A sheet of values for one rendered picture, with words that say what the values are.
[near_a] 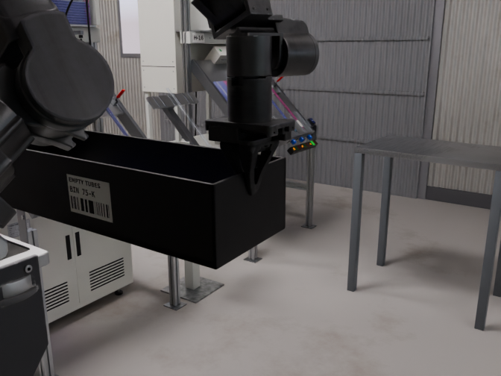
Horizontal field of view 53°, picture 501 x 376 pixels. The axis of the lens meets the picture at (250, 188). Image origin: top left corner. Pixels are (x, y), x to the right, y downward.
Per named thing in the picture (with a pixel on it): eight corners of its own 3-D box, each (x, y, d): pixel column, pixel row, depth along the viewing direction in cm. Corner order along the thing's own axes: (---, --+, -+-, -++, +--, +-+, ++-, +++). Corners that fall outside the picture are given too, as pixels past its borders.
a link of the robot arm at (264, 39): (216, 27, 62) (245, 25, 57) (259, 28, 66) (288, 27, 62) (218, 84, 64) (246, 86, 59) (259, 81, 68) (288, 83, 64)
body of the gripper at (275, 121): (232, 127, 70) (232, 74, 68) (296, 133, 65) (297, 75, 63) (203, 134, 65) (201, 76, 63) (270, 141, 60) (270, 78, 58)
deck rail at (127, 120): (165, 179, 239) (171, 171, 236) (162, 180, 238) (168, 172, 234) (87, 71, 254) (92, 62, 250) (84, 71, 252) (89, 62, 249)
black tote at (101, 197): (-25, 197, 94) (-35, 138, 90) (55, 176, 107) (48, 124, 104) (216, 270, 63) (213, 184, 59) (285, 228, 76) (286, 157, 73)
